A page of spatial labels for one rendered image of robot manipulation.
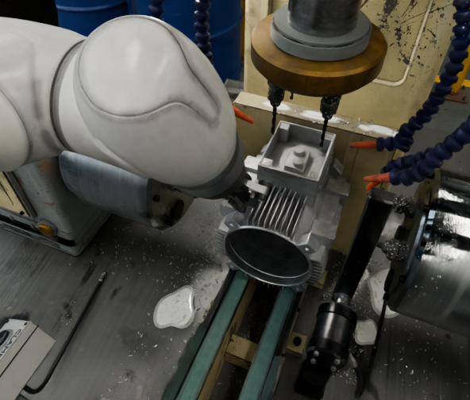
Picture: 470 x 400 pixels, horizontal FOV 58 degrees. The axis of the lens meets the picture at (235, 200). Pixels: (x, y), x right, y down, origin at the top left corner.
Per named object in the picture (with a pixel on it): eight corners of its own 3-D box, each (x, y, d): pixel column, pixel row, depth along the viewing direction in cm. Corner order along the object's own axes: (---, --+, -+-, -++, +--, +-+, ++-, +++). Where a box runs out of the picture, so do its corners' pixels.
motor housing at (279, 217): (252, 196, 92) (256, 129, 78) (337, 221, 88) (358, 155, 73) (216, 270, 80) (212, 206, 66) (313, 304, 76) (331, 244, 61)
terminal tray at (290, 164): (275, 149, 80) (279, 119, 74) (330, 164, 77) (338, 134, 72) (253, 194, 73) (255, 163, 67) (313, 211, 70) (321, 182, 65)
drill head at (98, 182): (95, 136, 106) (64, 44, 87) (229, 176, 97) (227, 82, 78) (28, 206, 91) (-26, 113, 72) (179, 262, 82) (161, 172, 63)
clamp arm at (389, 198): (334, 286, 70) (372, 182, 50) (352, 293, 69) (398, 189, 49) (329, 305, 67) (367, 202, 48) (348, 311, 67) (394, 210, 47)
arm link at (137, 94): (258, 104, 41) (140, 78, 44) (224, -4, 26) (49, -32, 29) (224, 209, 39) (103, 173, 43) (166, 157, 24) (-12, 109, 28)
